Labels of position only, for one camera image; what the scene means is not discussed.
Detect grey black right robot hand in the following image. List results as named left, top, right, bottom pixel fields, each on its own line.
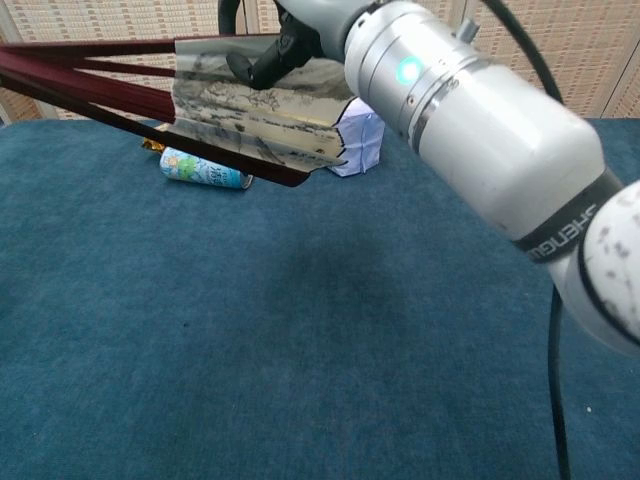
left=225, top=0, right=374, bottom=92

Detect folding paper fan red ribs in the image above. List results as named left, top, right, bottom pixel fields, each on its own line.
left=0, top=33, right=354, bottom=189

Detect pale blue tissue pack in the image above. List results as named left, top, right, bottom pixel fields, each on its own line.
left=327, top=97, right=386, bottom=179

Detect light blue drink can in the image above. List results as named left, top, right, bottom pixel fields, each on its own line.
left=159, top=146, right=255, bottom=191

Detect long black cable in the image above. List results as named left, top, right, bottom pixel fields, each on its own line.
left=479, top=0, right=572, bottom=480

